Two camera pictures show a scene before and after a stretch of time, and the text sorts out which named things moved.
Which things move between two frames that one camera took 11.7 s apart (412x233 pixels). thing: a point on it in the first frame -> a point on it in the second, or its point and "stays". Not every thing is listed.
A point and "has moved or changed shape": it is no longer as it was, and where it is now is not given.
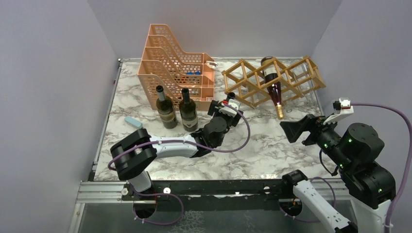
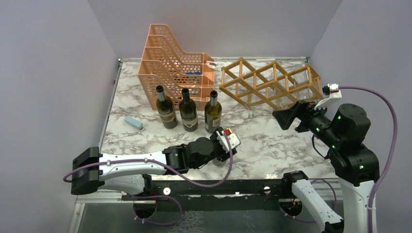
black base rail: x=214 y=194 stays
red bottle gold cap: x=274 y=91 -> x=218 y=163
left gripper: x=214 y=111 -> x=223 y=155
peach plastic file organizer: x=163 y=63 stays
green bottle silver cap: x=231 y=95 has moved or changed shape
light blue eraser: x=133 y=122 stays
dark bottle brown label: x=165 y=107 stays
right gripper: x=313 y=124 -> x=302 y=109
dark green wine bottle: x=188 y=108 stays
